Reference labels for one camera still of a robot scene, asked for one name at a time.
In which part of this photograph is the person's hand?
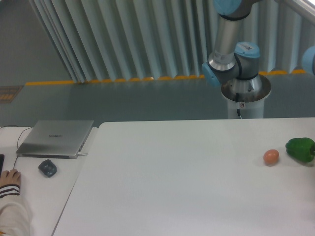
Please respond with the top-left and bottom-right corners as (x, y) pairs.
(0, 169), (21, 187)

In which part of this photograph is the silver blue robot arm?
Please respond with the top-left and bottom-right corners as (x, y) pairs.
(202, 0), (315, 86)

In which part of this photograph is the cream sleeved forearm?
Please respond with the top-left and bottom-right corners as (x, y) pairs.
(0, 184), (31, 236)

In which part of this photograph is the green bell pepper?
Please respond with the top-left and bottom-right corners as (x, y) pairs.
(285, 137), (315, 163)

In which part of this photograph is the black phone at edge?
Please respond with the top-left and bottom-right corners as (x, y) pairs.
(0, 154), (5, 174)

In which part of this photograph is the white side desk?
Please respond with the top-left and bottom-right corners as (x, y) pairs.
(0, 127), (97, 236)

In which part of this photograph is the silver closed laptop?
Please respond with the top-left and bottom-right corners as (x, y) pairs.
(16, 120), (94, 159)

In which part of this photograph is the folding partition screen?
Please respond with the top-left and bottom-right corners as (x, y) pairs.
(31, 0), (315, 83)

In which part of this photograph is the brown egg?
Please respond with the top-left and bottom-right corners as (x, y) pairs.
(263, 149), (280, 165)

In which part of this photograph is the thin black mouse cable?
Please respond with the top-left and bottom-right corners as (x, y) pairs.
(0, 125), (34, 171)

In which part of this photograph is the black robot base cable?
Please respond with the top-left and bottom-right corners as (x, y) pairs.
(235, 92), (243, 119)

